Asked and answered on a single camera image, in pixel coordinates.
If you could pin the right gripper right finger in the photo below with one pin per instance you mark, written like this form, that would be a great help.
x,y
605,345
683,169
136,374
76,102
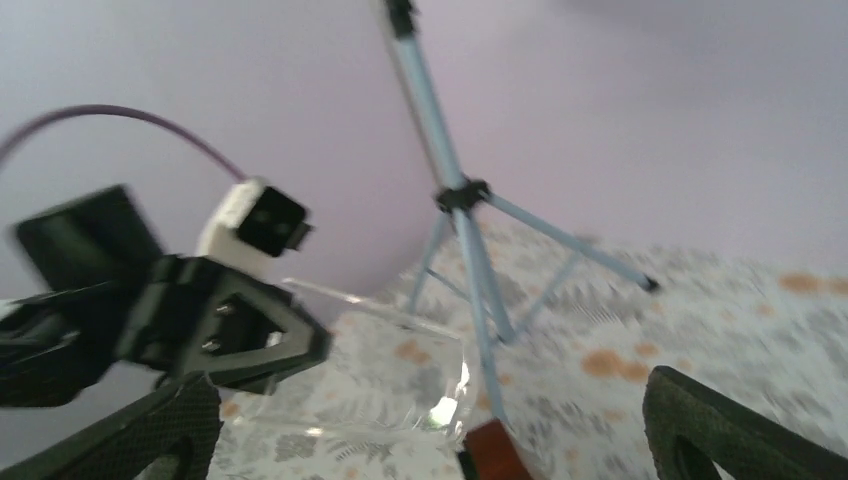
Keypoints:
x,y
691,429

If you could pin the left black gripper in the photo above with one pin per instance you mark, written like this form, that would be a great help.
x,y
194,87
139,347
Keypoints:
x,y
246,335

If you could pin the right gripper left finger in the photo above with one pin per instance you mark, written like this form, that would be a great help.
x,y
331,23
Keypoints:
x,y
171,433

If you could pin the clear plastic metronome cover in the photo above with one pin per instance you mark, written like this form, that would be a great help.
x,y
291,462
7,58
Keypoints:
x,y
389,376

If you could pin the brown wooden metronome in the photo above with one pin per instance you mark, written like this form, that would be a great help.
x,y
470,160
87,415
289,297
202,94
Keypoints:
x,y
489,453

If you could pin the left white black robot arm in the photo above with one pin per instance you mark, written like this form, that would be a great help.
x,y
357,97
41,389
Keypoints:
x,y
90,240

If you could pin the floral patterned table mat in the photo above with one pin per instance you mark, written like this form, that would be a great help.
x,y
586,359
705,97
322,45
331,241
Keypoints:
x,y
772,338

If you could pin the light blue music stand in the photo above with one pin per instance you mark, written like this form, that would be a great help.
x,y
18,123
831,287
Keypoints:
x,y
456,201

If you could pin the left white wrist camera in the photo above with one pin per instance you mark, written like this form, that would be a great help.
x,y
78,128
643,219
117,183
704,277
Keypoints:
x,y
253,225

